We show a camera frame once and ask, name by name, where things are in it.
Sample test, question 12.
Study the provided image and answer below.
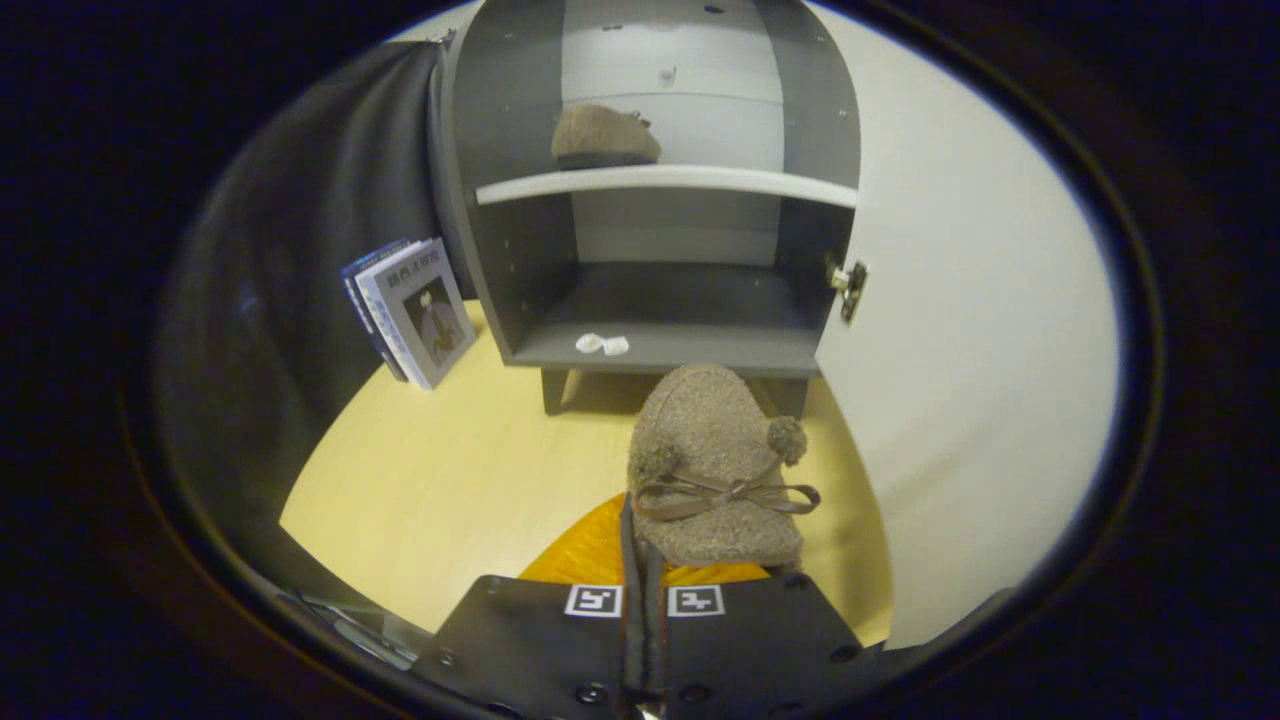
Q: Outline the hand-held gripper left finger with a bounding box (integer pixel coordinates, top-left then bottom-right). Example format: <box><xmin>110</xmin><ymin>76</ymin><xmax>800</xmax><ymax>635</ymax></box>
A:
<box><xmin>415</xmin><ymin>492</ymin><xmax>643</xmax><ymax>720</ymax></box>

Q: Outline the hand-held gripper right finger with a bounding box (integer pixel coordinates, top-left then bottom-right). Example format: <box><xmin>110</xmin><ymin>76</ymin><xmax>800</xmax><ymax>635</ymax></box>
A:
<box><xmin>645</xmin><ymin>545</ymin><xmax>883</xmax><ymax>720</ymax></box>

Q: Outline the brown fuzzy shoe with bow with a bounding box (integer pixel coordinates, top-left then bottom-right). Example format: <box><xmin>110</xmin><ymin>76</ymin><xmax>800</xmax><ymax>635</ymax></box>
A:
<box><xmin>627</xmin><ymin>363</ymin><xmax>822</xmax><ymax>571</ymax></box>
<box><xmin>550</xmin><ymin>103</ymin><xmax>663</xmax><ymax>170</ymax></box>

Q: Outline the white shoe cabinet door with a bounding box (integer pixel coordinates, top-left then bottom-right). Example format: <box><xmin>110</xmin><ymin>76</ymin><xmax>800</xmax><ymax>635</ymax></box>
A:
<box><xmin>805</xmin><ymin>0</ymin><xmax>1123</xmax><ymax>651</ymax></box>

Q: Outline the grey shoe cabinet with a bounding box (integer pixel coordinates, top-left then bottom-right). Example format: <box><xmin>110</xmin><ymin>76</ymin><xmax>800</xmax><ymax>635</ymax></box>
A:
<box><xmin>438</xmin><ymin>0</ymin><xmax>864</xmax><ymax>417</ymax></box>

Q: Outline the metal door hinge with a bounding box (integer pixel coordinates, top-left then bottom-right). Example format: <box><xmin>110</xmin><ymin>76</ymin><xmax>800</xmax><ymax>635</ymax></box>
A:
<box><xmin>826</xmin><ymin>256</ymin><xmax>870</xmax><ymax>325</ymax></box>

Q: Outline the white cover book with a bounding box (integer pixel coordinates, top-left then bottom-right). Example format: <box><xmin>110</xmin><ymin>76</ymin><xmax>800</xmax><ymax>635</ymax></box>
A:
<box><xmin>356</xmin><ymin>238</ymin><xmax>479</xmax><ymax>391</ymax></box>

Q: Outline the blue cover book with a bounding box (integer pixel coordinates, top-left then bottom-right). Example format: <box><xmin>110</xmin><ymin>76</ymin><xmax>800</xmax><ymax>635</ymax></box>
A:
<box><xmin>339</xmin><ymin>238</ymin><xmax>416</xmax><ymax>383</ymax></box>

